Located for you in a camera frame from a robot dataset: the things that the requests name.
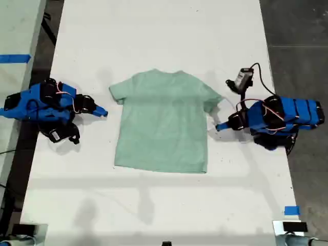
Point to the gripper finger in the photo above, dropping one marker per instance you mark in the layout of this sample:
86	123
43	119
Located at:
223	126
99	110

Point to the pale green T-shirt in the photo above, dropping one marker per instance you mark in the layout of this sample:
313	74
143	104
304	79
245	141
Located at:
161	120

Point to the blue and black arm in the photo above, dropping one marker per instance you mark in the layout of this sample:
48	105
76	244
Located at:
30	107
299	112

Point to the long blue tape strip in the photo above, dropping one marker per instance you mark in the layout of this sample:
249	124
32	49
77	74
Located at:
15	58

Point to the short blue tape strip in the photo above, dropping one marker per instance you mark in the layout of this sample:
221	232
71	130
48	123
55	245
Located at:
292	210

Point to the pale side table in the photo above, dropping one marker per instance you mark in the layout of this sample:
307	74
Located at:
15	30

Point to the silver metal plate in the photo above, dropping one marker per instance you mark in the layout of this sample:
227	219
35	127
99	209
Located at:
42	234
277	229

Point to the small black box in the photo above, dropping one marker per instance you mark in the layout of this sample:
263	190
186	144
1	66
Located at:
294	226
24	229

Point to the small black object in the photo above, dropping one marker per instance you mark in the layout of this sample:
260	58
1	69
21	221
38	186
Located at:
166	244

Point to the black camera stalk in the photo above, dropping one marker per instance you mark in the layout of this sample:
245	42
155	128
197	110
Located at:
244	98
77	132

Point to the rectangular black camera box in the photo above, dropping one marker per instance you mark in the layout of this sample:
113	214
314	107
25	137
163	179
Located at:
242	77

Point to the round black camera box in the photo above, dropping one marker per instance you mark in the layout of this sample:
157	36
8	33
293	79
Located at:
55	135

